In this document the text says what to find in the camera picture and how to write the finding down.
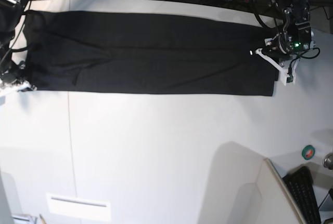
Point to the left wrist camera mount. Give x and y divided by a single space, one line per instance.
287 74

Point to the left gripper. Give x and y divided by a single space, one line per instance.
281 47

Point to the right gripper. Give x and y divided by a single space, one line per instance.
12 79

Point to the green tape roll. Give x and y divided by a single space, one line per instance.
308 152

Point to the black keyboard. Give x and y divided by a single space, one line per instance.
300 185

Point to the black t-shirt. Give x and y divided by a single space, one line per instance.
145 54

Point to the white divider panel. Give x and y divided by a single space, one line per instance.
280 206

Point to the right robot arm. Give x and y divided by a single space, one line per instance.
11 13

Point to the silver metal knob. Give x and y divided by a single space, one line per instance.
328 161

